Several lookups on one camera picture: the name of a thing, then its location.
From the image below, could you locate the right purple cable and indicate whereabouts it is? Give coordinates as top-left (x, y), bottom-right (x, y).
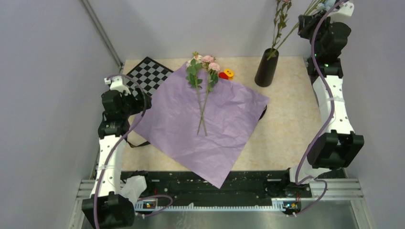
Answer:
top-left (294, 0), bottom-right (350, 218)

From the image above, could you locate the blue hydrangea flower stem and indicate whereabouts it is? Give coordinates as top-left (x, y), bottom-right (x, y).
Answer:
top-left (275, 0), bottom-right (335, 50)

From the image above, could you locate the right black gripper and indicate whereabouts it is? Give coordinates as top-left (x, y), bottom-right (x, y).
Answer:
top-left (296, 10), bottom-right (336, 57)

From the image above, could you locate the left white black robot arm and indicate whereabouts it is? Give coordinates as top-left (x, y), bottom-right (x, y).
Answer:
top-left (82, 89), bottom-right (151, 229)

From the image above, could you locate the pink rose flower stem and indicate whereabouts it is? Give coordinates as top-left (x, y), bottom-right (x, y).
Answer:
top-left (197, 55), bottom-right (220, 134)

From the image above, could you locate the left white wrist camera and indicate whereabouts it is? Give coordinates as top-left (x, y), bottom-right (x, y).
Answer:
top-left (104, 76), bottom-right (131, 96)

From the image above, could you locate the cream rose flower stem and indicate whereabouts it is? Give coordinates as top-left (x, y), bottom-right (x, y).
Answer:
top-left (186, 52), bottom-right (207, 136)

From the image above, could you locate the pink and purple wrapping paper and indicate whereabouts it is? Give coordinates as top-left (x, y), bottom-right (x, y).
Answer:
top-left (134, 65), bottom-right (269, 188)

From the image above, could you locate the white slotted cable duct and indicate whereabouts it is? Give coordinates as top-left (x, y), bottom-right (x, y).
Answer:
top-left (134, 200), bottom-right (299, 212)

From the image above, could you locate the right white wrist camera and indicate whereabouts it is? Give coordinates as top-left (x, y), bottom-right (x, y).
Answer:
top-left (329, 0), bottom-right (354, 22)

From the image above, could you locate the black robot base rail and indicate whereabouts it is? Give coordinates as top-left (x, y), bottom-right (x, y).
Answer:
top-left (120, 170), bottom-right (345, 208)

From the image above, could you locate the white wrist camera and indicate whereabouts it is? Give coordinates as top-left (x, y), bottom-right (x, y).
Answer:
top-left (104, 76), bottom-right (131, 96)
top-left (329, 0), bottom-right (354, 22)

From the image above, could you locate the black and white checkerboard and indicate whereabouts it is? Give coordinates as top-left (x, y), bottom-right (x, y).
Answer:
top-left (127, 57), bottom-right (173, 96)

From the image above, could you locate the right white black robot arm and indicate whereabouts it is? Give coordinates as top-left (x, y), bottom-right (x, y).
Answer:
top-left (280, 12), bottom-right (364, 197)

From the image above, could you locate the black ribbon with gold lettering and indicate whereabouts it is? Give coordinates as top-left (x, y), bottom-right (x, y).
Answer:
top-left (126, 105), bottom-right (268, 148)

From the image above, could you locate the red toy block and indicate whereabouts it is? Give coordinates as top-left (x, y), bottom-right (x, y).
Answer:
top-left (218, 72), bottom-right (229, 80)

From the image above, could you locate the dark brown tall vase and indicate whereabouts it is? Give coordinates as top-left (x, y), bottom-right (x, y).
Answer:
top-left (255, 48), bottom-right (279, 87)

